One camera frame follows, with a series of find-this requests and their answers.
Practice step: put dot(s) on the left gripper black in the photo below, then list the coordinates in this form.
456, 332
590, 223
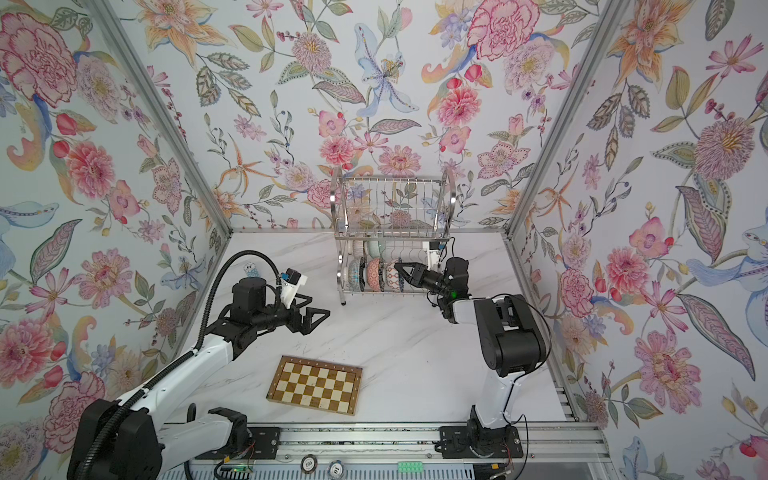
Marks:
304, 327

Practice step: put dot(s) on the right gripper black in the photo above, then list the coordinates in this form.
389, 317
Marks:
420, 277

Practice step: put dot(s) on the blue patterned bowl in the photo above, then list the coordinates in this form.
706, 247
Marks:
392, 278

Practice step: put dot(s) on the mint green bowl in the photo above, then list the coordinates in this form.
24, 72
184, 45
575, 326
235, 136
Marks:
375, 248

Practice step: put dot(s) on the steel wire dish rack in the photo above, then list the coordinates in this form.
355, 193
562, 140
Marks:
402, 212

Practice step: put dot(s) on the dark petal pattern bowl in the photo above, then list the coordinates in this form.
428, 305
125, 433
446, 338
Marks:
356, 274

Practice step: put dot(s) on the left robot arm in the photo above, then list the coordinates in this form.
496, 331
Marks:
128, 438

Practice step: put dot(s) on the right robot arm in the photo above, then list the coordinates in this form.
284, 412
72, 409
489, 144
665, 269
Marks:
511, 344

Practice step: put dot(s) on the wooden chessboard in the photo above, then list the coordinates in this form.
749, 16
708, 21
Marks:
317, 385

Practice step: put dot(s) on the round gauge left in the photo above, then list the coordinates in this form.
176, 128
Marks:
308, 464

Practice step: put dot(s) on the round gauge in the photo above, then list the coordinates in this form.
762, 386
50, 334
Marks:
336, 470
308, 464

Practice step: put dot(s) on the round gauge right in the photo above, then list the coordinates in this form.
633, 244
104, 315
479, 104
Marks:
336, 470

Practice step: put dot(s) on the green connector block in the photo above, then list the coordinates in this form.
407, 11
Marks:
410, 467

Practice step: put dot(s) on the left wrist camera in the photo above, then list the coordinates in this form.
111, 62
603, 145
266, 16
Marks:
292, 281

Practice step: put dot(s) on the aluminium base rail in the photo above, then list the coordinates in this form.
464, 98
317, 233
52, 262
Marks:
536, 442

